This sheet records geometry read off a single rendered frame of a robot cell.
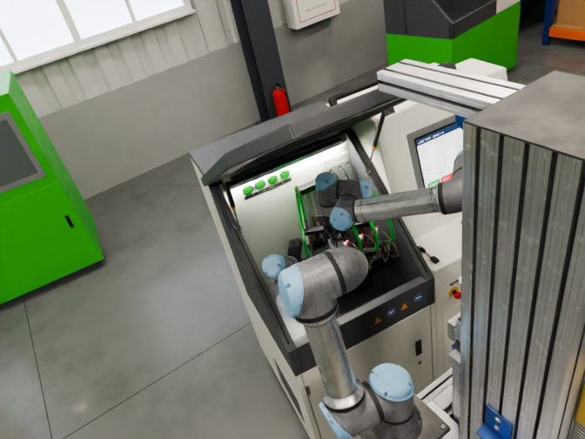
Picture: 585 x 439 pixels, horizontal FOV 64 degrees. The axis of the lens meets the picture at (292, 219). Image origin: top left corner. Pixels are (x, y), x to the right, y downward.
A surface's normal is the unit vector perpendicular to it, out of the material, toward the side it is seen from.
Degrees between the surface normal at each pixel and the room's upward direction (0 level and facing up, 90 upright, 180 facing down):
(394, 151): 76
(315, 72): 90
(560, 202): 90
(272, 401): 0
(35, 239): 90
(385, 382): 7
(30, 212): 90
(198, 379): 0
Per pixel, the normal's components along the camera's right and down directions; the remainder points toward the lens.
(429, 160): 0.36, 0.26
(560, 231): -0.83, 0.45
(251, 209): 0.42, 0.47
